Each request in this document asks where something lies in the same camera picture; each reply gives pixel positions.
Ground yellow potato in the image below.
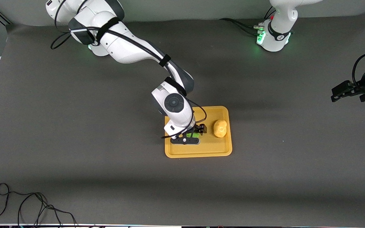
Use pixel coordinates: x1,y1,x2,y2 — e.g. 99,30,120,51
213,119,228,138

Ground yellow plastic tray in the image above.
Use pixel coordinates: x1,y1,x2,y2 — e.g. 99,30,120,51
164,106,233,158

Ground black arm base cables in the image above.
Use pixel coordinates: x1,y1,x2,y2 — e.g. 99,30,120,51
219,6,277,37

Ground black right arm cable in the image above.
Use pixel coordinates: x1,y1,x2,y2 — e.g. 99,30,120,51
50,0,208,139

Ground black loose cable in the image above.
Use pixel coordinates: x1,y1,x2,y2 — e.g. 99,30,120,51
0,183,78,227

